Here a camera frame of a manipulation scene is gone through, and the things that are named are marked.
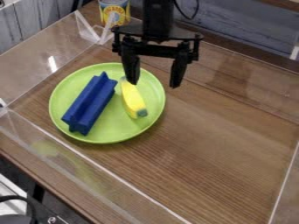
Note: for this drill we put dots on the yellow toy banana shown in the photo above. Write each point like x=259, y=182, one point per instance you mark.
x=132, y=99

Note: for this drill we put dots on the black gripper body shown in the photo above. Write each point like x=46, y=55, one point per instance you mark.
x=180, y=41

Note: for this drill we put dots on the clear acrylic tray wall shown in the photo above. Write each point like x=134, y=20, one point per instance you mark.
x=216, y=163

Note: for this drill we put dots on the blue star-shaped block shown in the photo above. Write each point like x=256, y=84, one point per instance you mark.
x=88, y=105

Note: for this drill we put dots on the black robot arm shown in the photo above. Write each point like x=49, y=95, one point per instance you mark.
x=157, y=18

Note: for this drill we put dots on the green plate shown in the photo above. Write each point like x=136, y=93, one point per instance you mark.
x=114, y=126

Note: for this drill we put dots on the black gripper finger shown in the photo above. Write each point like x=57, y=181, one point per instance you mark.
x=178, y=66
x=130, y=63

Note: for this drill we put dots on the clear acrylic corner bracket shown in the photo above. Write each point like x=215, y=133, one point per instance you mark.
x=97, y=34

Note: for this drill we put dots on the yellow blue tin can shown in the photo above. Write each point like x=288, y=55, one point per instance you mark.
x=114, y=12

